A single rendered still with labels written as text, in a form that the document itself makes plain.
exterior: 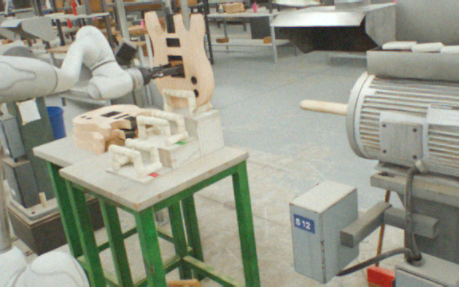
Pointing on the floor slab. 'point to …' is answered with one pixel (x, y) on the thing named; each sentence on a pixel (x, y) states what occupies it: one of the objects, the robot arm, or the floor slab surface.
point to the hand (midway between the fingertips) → (175, 66)
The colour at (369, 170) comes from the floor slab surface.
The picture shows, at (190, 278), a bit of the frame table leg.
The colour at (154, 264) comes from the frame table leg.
